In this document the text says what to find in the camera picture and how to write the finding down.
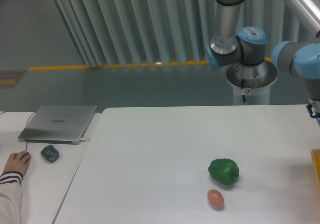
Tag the green bell pepper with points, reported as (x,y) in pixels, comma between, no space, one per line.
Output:
(225,171)

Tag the brown egg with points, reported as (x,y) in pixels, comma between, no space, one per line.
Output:
(215,198)

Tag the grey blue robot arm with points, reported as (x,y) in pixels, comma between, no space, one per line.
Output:
(247,48)

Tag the person's hand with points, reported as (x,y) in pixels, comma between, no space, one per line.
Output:
(17,163)

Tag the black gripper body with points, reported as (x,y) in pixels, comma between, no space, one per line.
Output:
(312,112)

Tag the silver closed laptop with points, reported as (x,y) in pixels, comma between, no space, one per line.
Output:
(60,124)

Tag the dark grey small device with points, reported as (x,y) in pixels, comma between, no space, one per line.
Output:
(50,153)

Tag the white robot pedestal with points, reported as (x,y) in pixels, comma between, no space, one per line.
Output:
(251,85)

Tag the white striped sleeve forearm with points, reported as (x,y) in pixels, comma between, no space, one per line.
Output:
(10,197)

